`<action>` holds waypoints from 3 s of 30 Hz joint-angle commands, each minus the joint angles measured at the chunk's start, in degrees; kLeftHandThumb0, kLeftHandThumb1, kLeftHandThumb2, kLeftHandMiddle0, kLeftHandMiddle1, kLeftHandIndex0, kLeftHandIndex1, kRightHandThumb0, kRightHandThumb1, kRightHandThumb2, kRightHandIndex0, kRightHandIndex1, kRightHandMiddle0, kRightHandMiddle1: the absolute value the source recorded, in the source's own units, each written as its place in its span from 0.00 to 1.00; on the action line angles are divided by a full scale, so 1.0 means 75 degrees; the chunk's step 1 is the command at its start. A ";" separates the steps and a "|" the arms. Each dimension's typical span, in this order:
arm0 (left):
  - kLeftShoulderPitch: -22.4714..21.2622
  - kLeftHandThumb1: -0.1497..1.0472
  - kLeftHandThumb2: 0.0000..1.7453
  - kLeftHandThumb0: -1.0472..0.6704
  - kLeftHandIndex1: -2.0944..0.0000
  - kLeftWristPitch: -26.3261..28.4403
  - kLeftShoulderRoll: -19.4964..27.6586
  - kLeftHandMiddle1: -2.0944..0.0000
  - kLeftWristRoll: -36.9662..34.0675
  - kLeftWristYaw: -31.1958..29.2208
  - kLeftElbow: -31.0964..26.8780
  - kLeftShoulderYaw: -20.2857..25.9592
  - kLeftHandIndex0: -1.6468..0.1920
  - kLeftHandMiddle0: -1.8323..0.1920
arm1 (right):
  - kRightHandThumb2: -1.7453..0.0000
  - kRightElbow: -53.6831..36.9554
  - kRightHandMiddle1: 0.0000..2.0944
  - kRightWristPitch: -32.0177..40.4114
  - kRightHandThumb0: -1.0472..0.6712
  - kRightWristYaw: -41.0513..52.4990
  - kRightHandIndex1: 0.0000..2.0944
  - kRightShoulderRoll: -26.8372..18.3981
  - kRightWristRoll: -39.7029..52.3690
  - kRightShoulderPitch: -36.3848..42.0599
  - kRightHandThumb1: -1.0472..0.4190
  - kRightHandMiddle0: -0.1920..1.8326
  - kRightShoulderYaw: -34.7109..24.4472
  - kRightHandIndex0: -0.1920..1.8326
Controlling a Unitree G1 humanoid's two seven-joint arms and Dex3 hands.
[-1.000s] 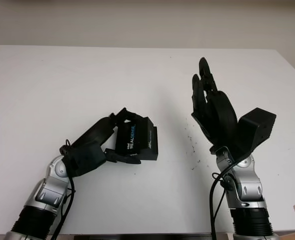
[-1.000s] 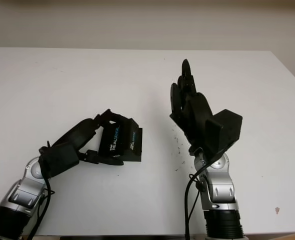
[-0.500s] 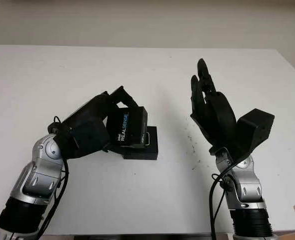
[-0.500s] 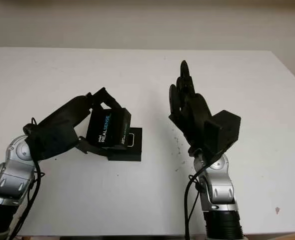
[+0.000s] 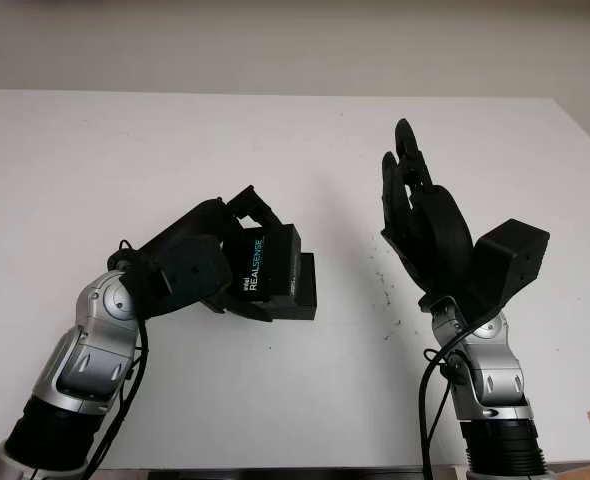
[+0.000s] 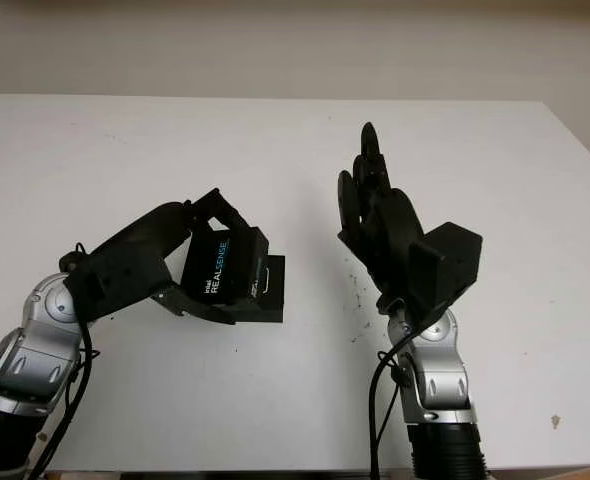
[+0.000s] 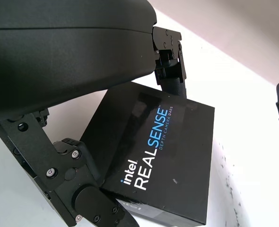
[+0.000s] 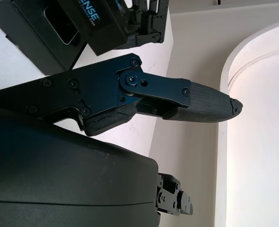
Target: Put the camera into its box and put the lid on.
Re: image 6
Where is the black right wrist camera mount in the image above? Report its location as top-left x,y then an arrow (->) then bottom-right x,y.
407,221 -> 485,326

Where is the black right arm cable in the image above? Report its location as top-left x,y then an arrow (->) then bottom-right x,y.
367,324 -> 416,480

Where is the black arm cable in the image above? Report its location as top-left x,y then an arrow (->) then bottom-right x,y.
367,324 -> 416,480
29,242 -> 101,480

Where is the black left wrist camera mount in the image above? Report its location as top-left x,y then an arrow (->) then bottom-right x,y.
63,252 -> 174,324

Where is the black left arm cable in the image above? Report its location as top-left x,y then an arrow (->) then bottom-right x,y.
29,242 -> 101,480

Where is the black RealSense box lid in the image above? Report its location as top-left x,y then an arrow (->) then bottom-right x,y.
180,225 -> 271,309

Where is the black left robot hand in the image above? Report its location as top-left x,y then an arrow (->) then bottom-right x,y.
57,187 -> 250,327

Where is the black box base with insert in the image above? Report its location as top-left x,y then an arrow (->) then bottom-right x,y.
232,254 -> 286,324

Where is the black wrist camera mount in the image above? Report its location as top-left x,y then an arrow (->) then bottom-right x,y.
407,221 -> 485,326
63,252 -> 174,324

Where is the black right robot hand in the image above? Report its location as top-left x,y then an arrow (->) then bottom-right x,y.
335,121 -> 426,314

